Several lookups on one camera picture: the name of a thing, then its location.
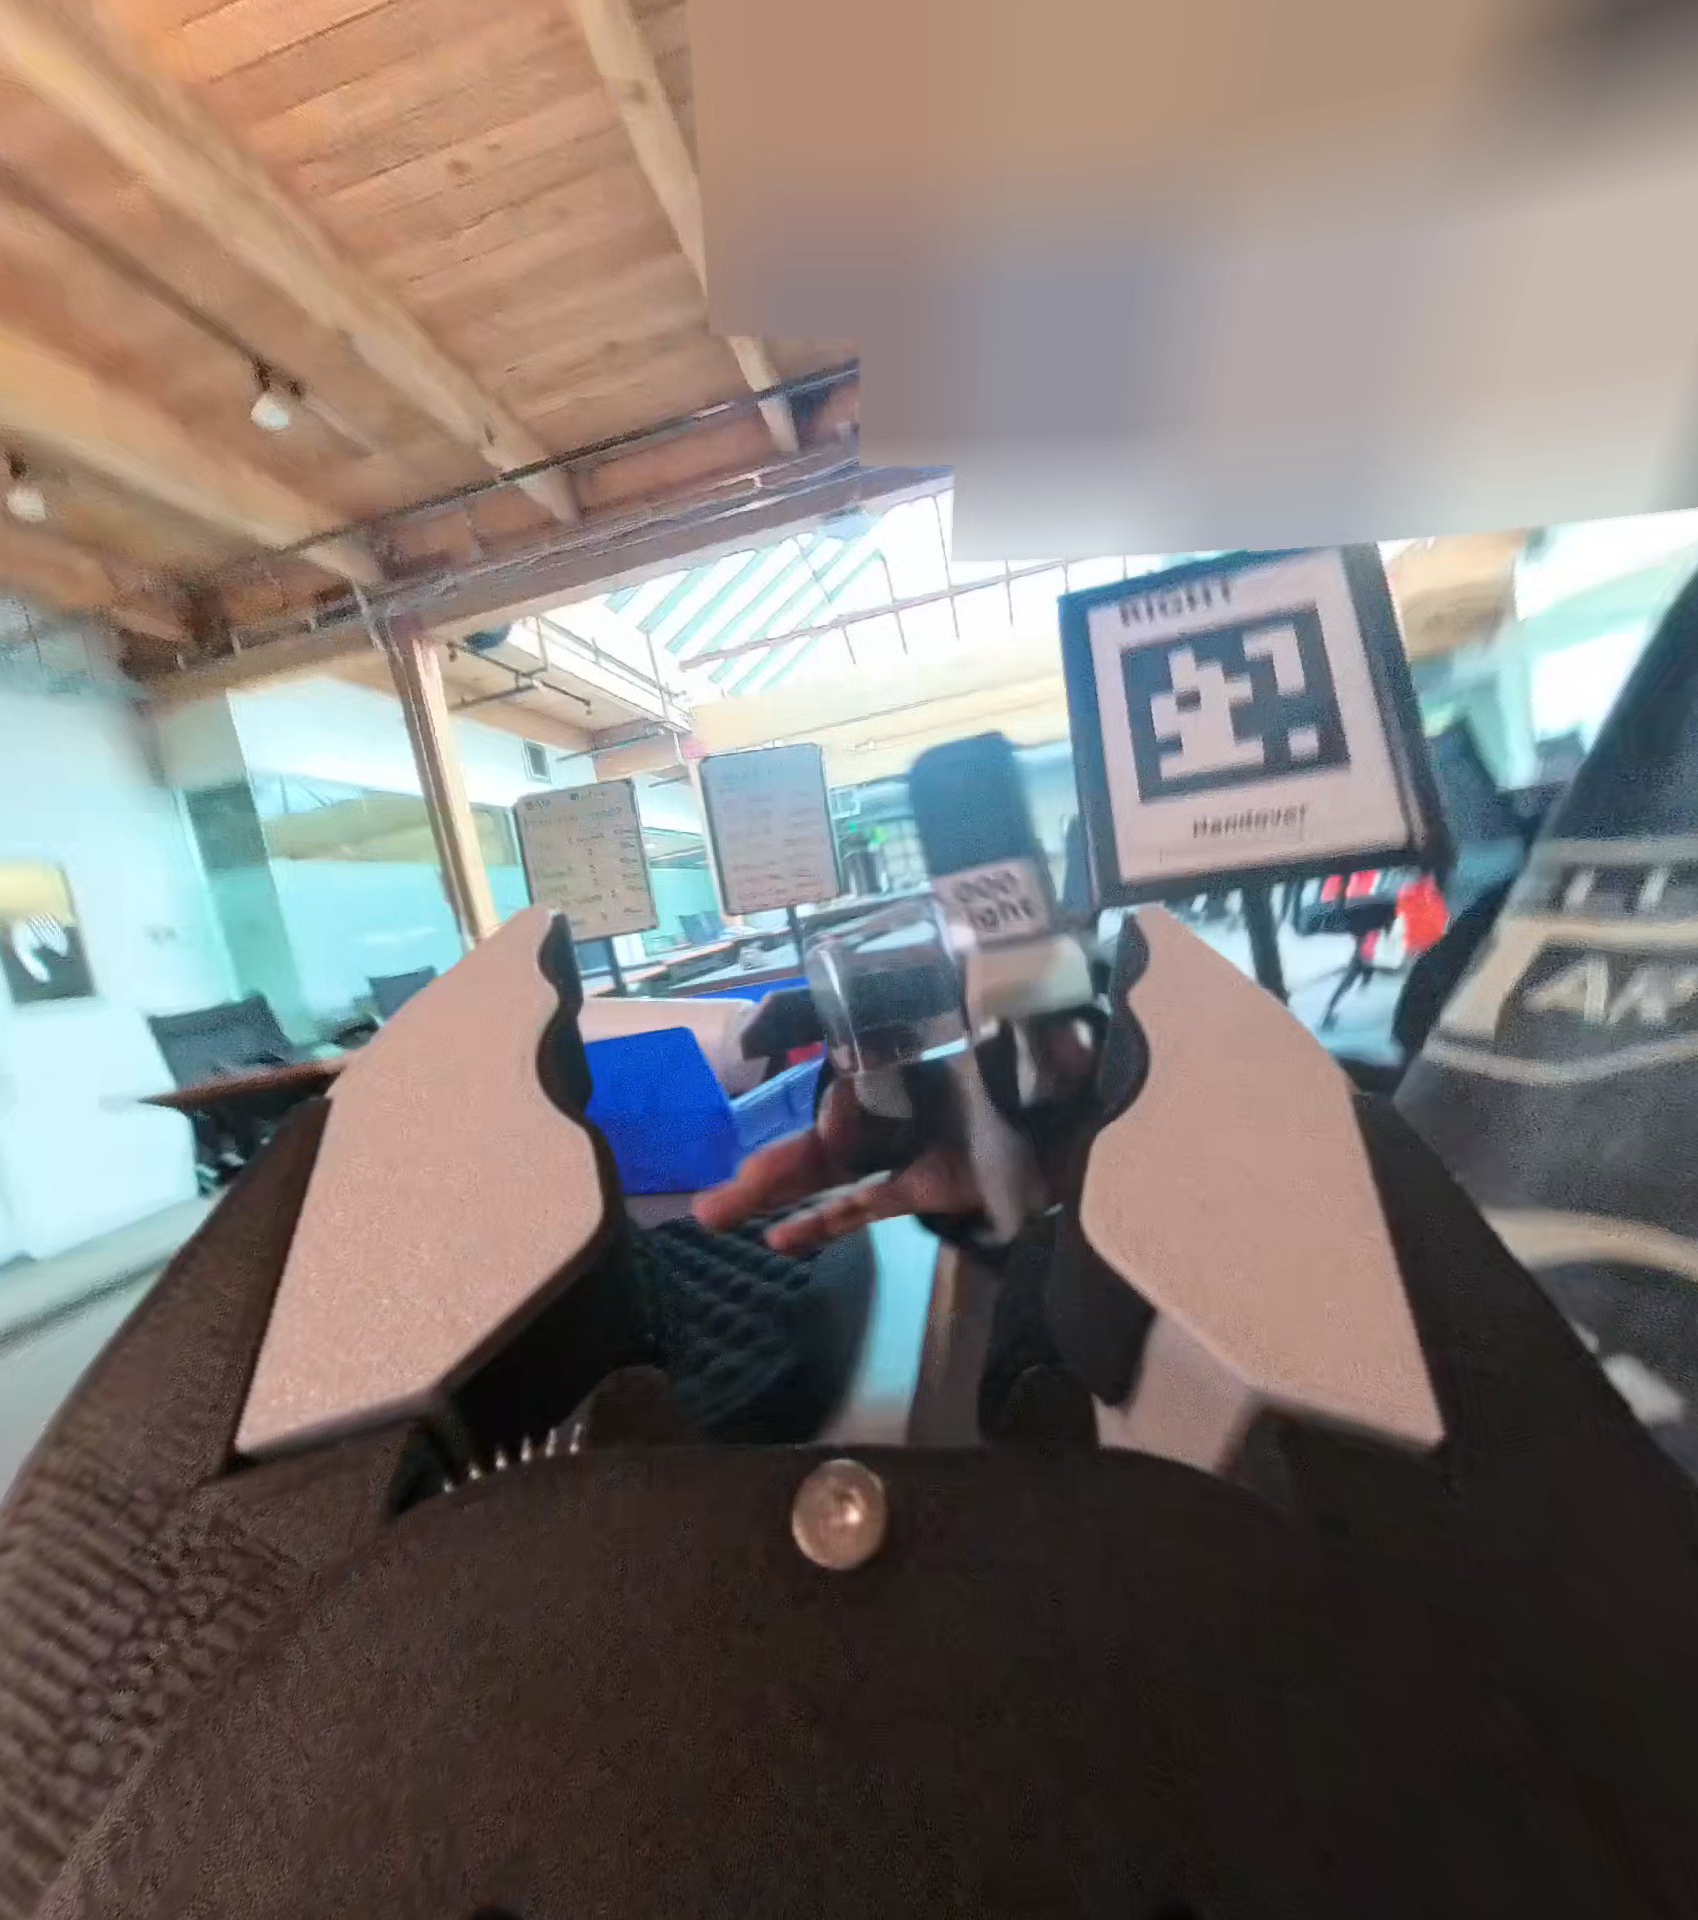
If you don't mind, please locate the black mesh chair back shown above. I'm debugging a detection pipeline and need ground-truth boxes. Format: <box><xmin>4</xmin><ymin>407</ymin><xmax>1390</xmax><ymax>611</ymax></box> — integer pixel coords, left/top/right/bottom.
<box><xmin>619</xmin><ymin>1212</ymin><xmax>878</xmax><ymax>1445</ymax></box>

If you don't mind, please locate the blue plastic bin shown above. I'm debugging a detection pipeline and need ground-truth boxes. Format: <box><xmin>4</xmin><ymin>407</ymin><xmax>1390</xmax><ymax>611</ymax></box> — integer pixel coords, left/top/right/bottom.
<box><xmin>580</xmin><ymin>1024</ymin><xmax>749</xmax><ymax>1197</ymax></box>
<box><xmin>726</xmin><ymin>1047</ymin><xmax>833</xmax><ymax>1160</ymax></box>

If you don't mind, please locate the person's right hand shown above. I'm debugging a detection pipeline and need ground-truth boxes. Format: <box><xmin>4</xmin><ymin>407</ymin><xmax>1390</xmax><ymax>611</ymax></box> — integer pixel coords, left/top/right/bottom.
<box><xmin>689</xmin><ymin>1079</ymin><xmax>1003</xmax><ymax>1257</ymax></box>

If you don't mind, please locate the wooden support post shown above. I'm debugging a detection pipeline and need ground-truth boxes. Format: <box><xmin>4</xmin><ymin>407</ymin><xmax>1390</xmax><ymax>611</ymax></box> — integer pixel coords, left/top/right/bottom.
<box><xmin>387</xmin><ymin>618</ymin><xmax>502</xmax><ymax>944</ymax></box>

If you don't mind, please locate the red office chair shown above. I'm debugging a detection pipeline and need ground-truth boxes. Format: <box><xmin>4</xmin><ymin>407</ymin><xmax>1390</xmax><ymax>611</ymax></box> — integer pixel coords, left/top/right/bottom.
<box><xmin>1362</xmin><ymin>875</ymin><xmax>1454</xmax><ymax>966</ymax></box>

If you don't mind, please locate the framed wall picture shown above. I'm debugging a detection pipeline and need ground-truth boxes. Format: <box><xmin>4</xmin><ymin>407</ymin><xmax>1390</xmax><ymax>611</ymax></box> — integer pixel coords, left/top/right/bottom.
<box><xmin>0</xmin><ymin>858</ymin><xmax>99</xmax><ymax>1008</ymax></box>

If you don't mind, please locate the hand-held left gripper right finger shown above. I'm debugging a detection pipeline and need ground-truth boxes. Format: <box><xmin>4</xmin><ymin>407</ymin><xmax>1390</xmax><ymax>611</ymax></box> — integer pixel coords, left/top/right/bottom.
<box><xmin>1037</xmin><ymin>905</ymin><xmax>1445</xmax><ymax>1477</ymax></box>

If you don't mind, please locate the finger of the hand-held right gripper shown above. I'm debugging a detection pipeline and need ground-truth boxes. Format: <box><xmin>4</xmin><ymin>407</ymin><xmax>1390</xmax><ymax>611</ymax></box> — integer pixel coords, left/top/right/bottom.
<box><xmin>967</xmin><ymin>946</ymin><xmax>1100</xmax><ymax>1040</ymax></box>

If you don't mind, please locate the grey and cream printed sweater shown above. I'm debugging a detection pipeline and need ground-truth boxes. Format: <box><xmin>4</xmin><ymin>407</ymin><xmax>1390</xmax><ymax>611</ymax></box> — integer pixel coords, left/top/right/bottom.
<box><xmin>1392</xmin><ymin>499</ymin><xmax>1698</xmax><ymax>1538</ymax></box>

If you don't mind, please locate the black office chair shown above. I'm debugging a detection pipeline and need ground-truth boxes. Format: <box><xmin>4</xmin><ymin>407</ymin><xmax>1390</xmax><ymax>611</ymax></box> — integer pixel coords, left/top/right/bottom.
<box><xmin>142</xmin><ymin>994</ymin><xmax>294</xmax><ymax>1190</ymax></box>

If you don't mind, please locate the whiteboard on stand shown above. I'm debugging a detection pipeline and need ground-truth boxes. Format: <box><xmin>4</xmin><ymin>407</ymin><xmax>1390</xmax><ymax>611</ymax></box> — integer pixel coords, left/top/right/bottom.
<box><xmin>696</xmin><ymin>743</ymin><xmax>845</xmax><ymax>920</ymax></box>
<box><xmin>512</xmin><ymin>777</ymin><xmax>661</xmax><ymax>944</ymax></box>

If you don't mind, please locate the wooden desk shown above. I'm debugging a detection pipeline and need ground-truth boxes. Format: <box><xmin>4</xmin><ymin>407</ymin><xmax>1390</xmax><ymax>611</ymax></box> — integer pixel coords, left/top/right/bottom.
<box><xmin>136</xmin><ymin>1047</ymin><xmax>354</xmax><ymax>1117</ymax></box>

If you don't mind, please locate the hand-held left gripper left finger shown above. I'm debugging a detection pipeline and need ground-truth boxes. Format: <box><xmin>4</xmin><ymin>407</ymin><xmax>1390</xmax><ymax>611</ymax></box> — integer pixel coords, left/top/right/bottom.
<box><xmin>231</xmin><ymin>905</ymin><xmax>642</xmax><ymax>1464</ymax></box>

